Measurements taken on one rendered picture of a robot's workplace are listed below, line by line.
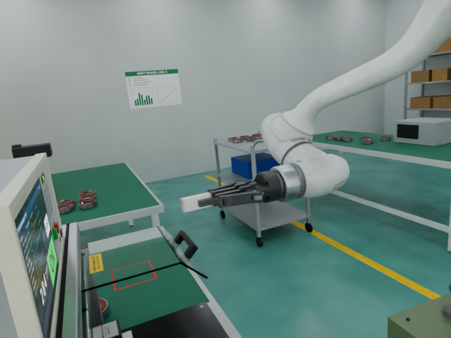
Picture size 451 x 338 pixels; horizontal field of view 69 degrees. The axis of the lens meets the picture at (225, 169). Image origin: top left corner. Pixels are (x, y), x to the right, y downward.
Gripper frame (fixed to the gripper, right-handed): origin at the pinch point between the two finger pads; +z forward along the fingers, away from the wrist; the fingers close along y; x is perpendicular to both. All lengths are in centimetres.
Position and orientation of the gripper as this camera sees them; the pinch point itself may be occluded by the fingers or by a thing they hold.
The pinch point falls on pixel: (196, 202)
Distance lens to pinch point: 73.7
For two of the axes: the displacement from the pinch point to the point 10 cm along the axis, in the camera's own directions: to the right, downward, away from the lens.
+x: -0.9, -9.7, -2.2
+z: -9.1, 1.7, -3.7
